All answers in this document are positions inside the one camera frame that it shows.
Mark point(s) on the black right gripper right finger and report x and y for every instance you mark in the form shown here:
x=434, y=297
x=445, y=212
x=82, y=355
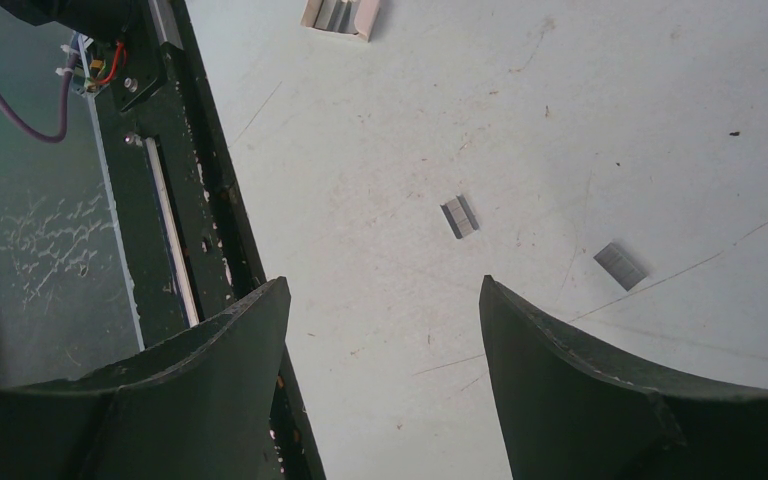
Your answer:
x=572, y=406

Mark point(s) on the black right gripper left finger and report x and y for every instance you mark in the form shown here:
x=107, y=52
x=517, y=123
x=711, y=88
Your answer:
x=195, y=406

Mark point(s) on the silver staple strip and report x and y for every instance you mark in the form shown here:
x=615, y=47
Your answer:
x=621, y=265
x=460, y=217

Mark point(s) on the staple box tray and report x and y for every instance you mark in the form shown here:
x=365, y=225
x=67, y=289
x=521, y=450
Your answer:
x=349, y=19

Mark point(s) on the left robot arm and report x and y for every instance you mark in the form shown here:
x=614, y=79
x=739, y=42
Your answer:
x=104, y=20

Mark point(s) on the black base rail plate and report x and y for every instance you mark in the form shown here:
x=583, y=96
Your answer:
x=188, y=245

